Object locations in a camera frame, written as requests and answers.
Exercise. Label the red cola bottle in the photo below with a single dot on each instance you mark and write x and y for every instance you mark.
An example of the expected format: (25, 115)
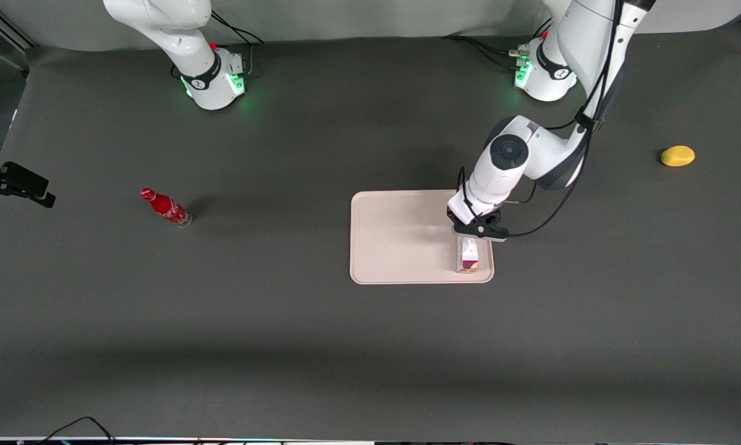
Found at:
(166, 207)

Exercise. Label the aluminium frame rail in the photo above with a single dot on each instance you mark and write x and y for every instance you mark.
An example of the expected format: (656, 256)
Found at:
(8, 25)

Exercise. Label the pale pink plastic tray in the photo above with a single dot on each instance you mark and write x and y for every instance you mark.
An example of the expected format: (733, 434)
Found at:
(395, 241)

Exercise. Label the red and white cookie box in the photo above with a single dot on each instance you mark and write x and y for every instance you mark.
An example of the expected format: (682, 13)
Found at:
(468, 256)

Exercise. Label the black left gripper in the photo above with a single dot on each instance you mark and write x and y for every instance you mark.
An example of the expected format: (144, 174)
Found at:
(464, 220)

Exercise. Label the yellow lemon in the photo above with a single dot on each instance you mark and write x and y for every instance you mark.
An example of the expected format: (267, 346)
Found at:
(678, 156)

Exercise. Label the dark grey table mat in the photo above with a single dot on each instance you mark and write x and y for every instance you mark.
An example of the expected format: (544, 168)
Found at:
(283, 346)

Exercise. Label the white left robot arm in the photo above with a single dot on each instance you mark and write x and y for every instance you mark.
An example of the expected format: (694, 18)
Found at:
(592, 49)

